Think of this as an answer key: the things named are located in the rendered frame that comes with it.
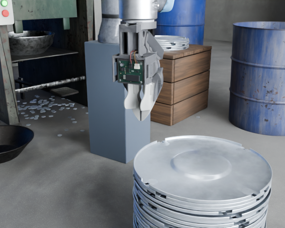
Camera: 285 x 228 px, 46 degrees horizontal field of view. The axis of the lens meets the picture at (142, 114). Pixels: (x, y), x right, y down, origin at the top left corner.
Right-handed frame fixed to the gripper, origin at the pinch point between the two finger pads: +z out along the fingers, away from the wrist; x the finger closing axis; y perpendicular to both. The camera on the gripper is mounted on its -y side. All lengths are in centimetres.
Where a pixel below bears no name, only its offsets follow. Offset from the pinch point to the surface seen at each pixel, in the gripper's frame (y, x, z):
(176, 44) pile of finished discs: -98, -22, -2
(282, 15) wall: -389, 22, -1
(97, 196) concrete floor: -16.4, -22.4, 36.6
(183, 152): -2.9, 9.0, 9.0
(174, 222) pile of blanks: 13.6, 12.1, 15.6
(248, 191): 7.2, 24.3, 9.7
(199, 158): -1.4, 12.9, 9.0
